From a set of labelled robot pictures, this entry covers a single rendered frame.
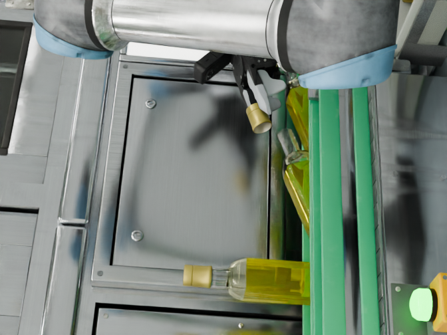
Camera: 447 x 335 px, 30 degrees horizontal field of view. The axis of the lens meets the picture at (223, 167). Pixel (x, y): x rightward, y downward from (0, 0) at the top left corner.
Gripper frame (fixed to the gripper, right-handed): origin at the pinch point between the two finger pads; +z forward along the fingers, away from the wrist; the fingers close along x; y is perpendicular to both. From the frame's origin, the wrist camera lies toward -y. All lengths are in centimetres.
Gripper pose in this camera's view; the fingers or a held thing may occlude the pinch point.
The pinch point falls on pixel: (261, 115)
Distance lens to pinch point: 149.2
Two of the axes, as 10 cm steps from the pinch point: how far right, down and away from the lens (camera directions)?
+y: 9.5, -2.2, 2.4
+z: 3.1, 8.3, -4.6
